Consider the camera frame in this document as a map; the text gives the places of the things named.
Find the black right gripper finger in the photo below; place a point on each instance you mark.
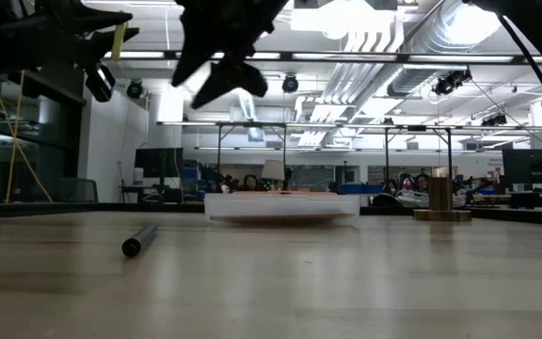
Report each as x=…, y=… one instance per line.
x=233, y=77
x=196, y=56

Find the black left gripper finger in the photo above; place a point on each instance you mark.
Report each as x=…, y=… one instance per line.
x=106, y=44
x=92, y=16

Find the thick yellow highlighter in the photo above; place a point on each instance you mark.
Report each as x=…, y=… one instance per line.
x=119, y=42

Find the clear plastic supply box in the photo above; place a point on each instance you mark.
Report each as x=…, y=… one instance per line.
x=280, y=205

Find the dark grey capped pen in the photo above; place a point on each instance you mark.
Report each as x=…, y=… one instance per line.
x=138, y=241

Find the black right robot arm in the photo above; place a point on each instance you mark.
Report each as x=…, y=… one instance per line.
x=534, y=19

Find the white lamp shade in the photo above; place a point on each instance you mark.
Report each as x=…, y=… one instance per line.
x=273, y=169

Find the person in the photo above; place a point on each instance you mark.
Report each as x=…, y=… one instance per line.
x=422, y=182
x=406, y=183
x=251, y=182
x=225, y=187

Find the grey mesh chair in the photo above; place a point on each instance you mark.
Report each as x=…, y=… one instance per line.
x=78, y=190

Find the blue storage bin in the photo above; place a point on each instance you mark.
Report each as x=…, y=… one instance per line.
x=352, y=188

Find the brass cylinder stand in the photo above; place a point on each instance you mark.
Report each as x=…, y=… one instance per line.
x=440, y=198

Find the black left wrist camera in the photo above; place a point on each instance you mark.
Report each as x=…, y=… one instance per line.
x=99, y=85

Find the black workstation frame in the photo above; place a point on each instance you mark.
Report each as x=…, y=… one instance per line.
x=449, y=155
x=284, y=155

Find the overhead frame light bar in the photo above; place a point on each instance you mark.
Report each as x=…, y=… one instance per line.
x=346, y=56

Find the black ceiling camera cluster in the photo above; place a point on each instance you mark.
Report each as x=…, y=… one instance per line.
x=452, y=81

